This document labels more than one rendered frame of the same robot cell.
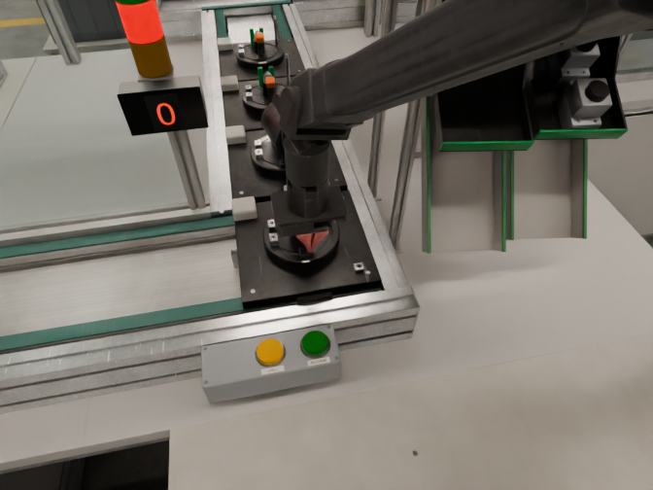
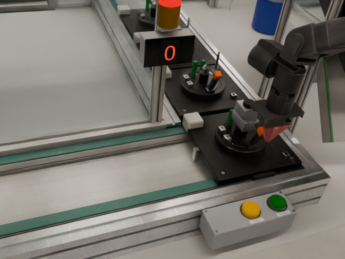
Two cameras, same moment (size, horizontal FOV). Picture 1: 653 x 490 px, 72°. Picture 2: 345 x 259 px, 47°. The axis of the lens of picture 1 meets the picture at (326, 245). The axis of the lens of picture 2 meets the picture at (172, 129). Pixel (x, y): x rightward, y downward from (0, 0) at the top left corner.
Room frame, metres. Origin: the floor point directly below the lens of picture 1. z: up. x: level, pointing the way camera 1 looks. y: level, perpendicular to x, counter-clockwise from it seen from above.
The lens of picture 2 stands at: (-0.18, 0.41, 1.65)
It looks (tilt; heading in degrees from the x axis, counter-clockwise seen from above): 40 degrees down; 347
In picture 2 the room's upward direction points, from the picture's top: 7 degrees clockwise
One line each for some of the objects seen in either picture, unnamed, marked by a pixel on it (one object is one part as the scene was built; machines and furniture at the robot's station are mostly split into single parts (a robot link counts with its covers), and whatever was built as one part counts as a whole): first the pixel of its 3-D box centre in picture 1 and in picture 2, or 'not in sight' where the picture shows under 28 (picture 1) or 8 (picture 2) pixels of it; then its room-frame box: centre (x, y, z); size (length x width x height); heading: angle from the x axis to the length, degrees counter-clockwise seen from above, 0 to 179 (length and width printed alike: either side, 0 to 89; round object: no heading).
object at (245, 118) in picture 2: not in sight; (244, 110); (0.58, 0.05, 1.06); 0.08 x 0.04 x 0.07; 12
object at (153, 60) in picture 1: (151, 53); (168, 14); (0.65, 0.26, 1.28); 0.05 x 0.05 x 0.05
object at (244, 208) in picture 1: (245, 211); (192, 123); (0.65, 0.16, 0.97); 0.05 x 0.05 x 0.04; 12
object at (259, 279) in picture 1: (301, 243); (239, 142); (0.57, 0.05, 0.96); 0.24 x 0.24 x 0.02; 12
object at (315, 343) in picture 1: (315, 344); (276, 203); (0.36, 0.02, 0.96); 0.04 x 0.04 x 0.02
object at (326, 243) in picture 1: (301, 236); (240, 136); (0.57, 0.05, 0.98); 0.14 x 0.14 x 0.02
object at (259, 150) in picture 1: (281, 141); (204, 75); (0.82, 0.10, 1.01); 0.24 x 0.24 x 0.13; 12
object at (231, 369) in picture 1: (272, 362); (247, 218); (0.34, 0.09, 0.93); 0.21 x 0.07 x 0.06; 102
